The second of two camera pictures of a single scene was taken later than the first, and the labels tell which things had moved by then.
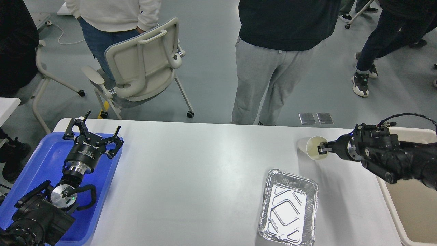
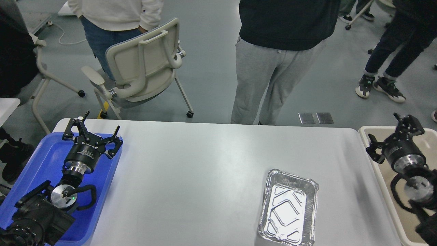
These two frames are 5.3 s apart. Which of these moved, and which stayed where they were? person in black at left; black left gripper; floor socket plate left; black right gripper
Moved: black right gripper
Stayed: floor socket plate left; person in black at left; black left gripper
